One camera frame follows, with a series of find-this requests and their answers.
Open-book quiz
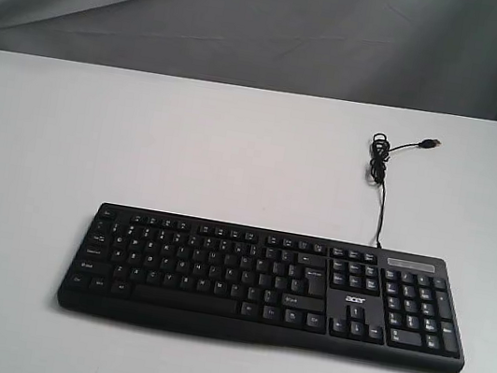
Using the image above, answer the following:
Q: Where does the grey backdrop cloth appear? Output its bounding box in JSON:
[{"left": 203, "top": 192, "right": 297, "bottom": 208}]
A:
[{"left": 0, "top": 0, "right": 497, "bottom": 120}]

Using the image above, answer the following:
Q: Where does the black usb cable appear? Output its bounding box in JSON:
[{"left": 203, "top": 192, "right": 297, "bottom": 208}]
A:
[{"left": 352, "top": 128, "right": 443, "bottom": 256}]

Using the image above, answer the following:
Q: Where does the black acer keyboard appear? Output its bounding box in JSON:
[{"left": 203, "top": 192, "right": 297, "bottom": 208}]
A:
[{"left": 57, "top": 203, "right": 465, "bottom": 373}]

